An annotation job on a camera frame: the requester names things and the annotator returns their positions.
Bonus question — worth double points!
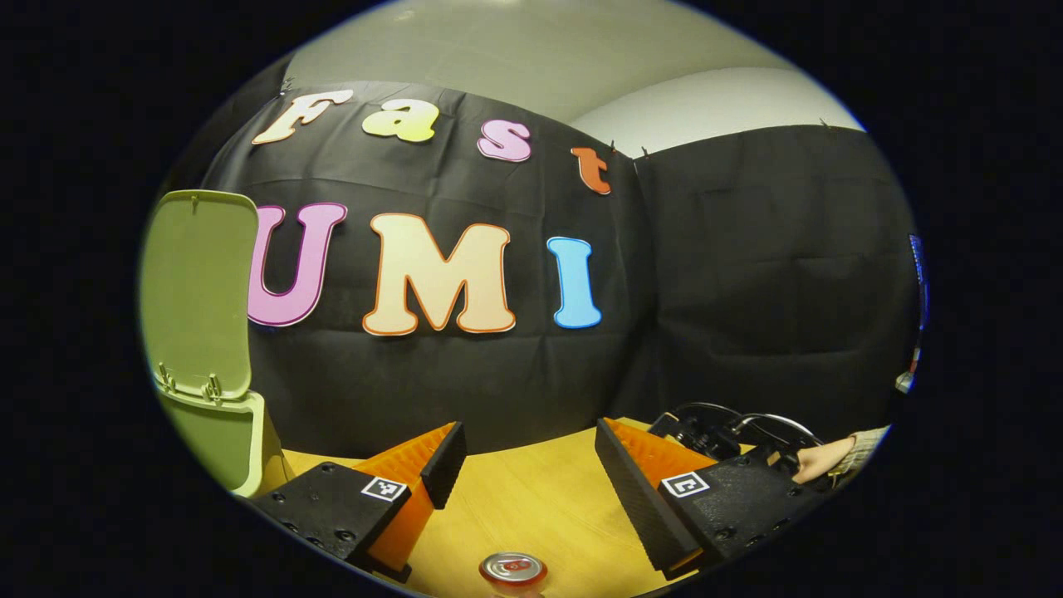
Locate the black cable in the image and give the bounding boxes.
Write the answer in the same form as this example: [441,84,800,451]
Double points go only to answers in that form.
[673,402,823,449]

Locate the red pop can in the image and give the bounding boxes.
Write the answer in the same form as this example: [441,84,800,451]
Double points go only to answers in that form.
[478,551,549,598]

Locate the green desktop garbage bin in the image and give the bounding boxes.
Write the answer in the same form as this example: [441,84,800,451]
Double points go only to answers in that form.
[140,189,296,499]

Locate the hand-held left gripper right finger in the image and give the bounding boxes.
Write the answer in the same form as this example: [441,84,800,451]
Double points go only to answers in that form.
[594,417,823,581]

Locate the black backdrop cloth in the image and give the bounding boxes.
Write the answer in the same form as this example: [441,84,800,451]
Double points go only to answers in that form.
[162,58,921,458]

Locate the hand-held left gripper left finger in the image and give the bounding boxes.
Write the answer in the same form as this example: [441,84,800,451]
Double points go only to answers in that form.
[249,421,468,584]

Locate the wooden desktop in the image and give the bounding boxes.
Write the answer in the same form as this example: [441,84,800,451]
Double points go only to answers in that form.
[282,418,798,598]

